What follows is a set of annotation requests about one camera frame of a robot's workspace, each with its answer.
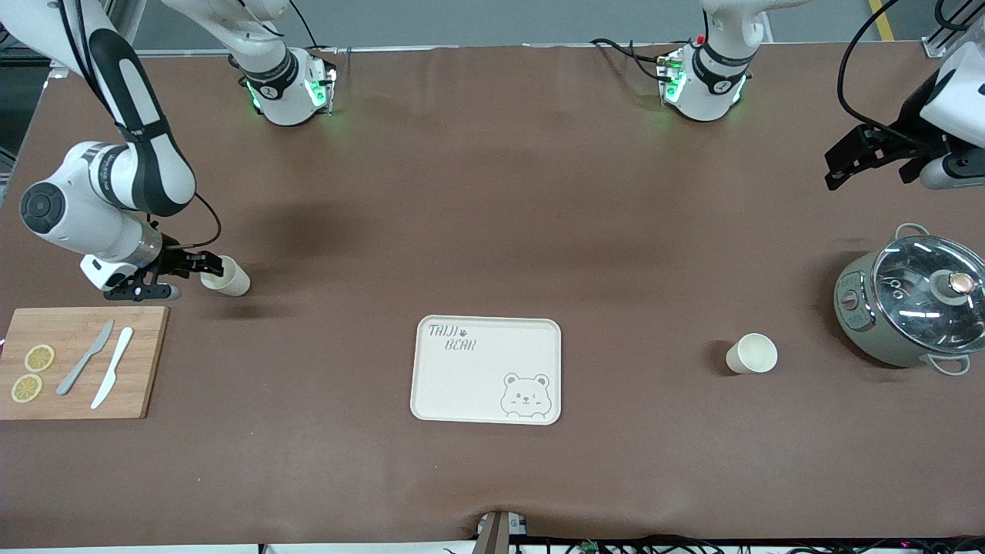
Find cream paper cup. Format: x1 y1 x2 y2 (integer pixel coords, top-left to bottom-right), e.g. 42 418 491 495
200 255 252 298
725 332 779 375

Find cream tray with bear print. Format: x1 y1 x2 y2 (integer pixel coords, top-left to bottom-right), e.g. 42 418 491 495
409 315 563 426

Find brown table mat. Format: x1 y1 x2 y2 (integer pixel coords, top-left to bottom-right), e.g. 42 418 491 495
0 42 985 549

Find grey-green electric cooking pot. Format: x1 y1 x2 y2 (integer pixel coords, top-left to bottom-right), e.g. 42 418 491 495
833 223 985 376

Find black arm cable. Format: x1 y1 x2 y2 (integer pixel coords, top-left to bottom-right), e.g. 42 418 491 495
837 0 970 133
58 0 223 251

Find metal table edge bracket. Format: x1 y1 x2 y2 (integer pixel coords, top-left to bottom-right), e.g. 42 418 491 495
473 510 532 554

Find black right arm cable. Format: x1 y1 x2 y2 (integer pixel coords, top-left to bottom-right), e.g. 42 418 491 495
58 0 223 251

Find white plastic knife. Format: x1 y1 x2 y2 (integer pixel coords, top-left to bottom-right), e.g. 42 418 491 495
90 327 135 410

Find glass pot lid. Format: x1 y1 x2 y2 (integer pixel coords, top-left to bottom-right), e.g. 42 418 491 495
872 235 985 356

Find grey plastic knife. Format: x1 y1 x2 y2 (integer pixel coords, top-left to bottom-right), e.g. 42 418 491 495
55 319 115 396

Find wooden cutting board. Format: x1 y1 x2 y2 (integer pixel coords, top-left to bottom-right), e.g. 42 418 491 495
0 306 170 421

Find aluminium frame post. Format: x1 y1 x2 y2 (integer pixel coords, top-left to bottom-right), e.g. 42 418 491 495
0 0 232 82
921 0 985 58

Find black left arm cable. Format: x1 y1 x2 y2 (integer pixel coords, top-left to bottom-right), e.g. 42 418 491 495
837 0 970 133

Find black base cables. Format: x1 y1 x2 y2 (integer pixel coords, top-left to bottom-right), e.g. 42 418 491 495
590 37 672 82

